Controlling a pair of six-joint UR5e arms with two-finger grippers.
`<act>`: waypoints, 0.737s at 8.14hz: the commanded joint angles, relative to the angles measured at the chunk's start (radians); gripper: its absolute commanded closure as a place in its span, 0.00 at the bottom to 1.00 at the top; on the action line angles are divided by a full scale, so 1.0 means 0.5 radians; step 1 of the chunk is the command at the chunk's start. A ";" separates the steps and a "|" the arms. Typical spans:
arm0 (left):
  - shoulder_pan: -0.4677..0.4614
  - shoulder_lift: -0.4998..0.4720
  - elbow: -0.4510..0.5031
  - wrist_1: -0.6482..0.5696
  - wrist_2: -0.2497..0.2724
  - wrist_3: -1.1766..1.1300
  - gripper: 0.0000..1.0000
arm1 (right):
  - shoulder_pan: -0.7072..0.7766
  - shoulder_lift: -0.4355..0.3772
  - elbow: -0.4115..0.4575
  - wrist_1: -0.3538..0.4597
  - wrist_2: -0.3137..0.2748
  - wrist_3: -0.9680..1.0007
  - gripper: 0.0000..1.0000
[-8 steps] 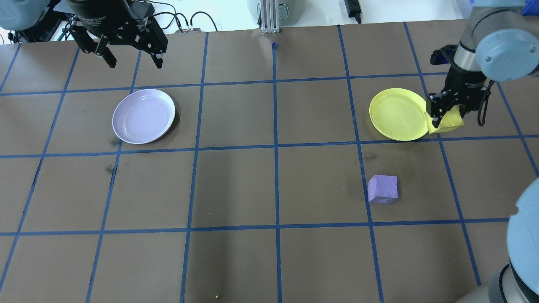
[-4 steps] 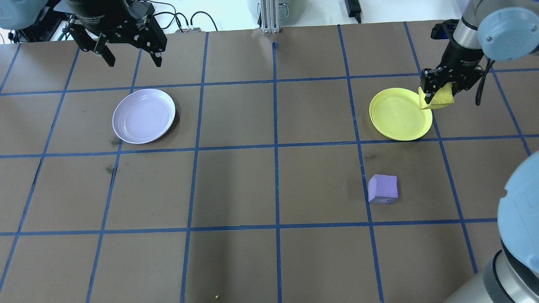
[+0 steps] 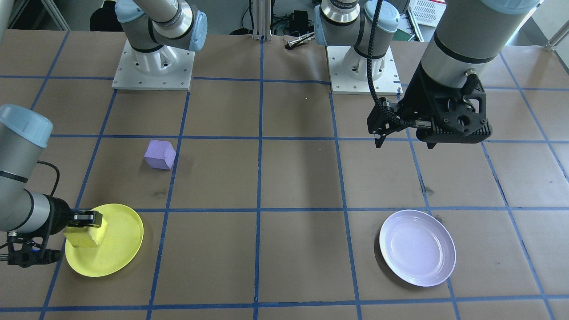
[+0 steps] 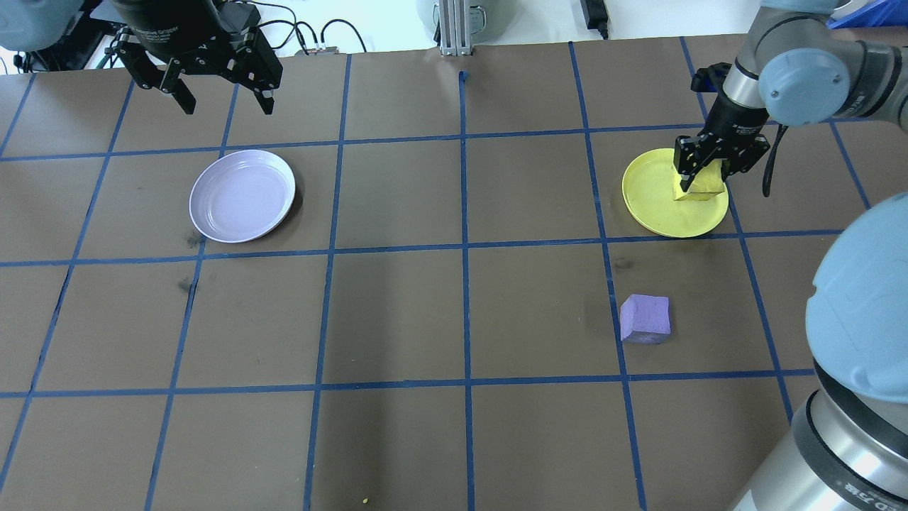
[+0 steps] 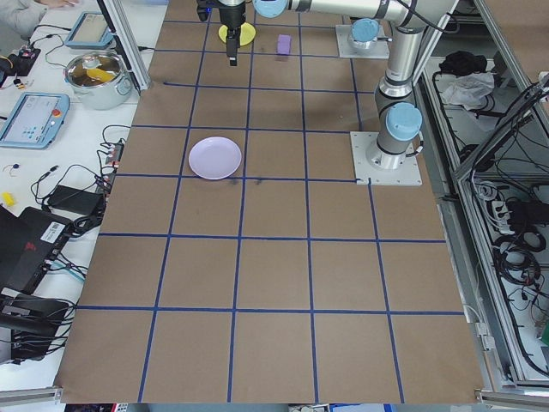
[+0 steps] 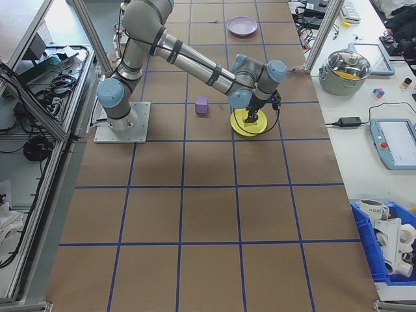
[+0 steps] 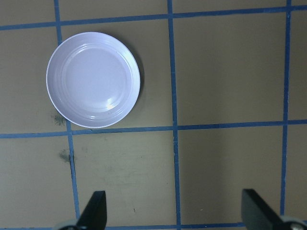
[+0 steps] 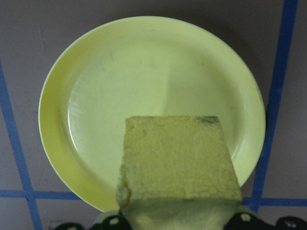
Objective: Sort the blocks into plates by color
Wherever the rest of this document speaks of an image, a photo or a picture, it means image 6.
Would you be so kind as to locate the white printed mug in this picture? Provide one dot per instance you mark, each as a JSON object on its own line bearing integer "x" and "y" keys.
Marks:
{"x": 370, "y": 211}

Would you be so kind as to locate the purple plate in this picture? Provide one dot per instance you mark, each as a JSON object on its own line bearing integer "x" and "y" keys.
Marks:
{"x": 242, "y": 26}

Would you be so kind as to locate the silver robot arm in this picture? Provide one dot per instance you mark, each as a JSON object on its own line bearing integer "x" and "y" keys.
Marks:
{"x": 195, "y": 65}

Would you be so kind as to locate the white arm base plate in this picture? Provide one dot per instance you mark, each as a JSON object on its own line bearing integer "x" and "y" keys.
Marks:
{"x": 143, "y": 130}

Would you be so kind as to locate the yellow toy piece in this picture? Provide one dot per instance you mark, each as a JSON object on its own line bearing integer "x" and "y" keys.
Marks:
{"x": 349, "y": 75}

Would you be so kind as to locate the steel cooking pot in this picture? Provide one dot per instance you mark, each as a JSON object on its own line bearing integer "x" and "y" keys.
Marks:
{"x": 338, "y": 87}

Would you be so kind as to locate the blue plastic bin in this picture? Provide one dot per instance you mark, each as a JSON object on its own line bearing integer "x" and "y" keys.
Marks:
{"x": 364, "y": 247}

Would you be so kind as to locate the white crumpled cloth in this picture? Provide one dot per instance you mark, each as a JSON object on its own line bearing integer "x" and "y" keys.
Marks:
{"x": 8, "y": 221}

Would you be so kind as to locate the black computer with white label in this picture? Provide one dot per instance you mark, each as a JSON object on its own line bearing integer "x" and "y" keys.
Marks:
{"x": 312, "y": 6}

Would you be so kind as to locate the glass pot lid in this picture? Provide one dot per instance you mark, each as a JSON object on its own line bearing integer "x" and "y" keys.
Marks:
{"x": 352, "y": 59}

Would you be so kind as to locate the black fabric heap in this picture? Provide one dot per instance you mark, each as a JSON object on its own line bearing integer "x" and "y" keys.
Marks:
{"x": 401, "y": 22}

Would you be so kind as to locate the yellow plate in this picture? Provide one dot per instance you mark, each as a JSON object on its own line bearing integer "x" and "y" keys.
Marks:
{"x": 240, "y": 121}

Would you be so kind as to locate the aluminium profile post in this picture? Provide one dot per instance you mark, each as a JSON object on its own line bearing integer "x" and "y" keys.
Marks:
{"x": 320, "y": 35}
{"x": 94, "y": 42}

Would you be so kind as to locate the black power adapter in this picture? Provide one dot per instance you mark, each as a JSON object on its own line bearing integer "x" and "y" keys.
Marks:
{"x": 349, "y": 121}

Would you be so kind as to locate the V-shaped metal frame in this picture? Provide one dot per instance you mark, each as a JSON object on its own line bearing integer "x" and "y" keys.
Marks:
{"x": 39, "y": 112}

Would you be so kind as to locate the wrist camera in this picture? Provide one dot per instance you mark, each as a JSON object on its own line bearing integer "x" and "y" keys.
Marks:
{"x": 276, "y": 100}

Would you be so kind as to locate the dark electronics box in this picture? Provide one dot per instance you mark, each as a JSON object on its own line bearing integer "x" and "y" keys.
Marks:
{"x": 35, "y": 45}

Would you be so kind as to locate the aluminium profile bar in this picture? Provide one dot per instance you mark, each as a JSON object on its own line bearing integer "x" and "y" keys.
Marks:
{"x": 396, "y": 307}
{"x": 32, "y": 307}

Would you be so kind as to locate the small colourful cube toy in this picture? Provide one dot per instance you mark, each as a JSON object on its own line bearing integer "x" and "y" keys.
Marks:
{"x": 378, "y": 92}

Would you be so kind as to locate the white keyboard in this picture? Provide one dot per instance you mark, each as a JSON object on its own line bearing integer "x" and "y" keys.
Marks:
{"x": 350, "y": 11}

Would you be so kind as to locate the white plastic pipe assembly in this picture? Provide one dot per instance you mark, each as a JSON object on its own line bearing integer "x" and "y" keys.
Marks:
{"x": 393, "y": 240}

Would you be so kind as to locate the small bottle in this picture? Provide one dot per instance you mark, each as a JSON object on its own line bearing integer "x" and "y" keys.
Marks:
{"x": 406, "y": 84}

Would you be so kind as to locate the purple foam block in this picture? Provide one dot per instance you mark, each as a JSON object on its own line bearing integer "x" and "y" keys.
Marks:
{"x": 201, "y": 105}

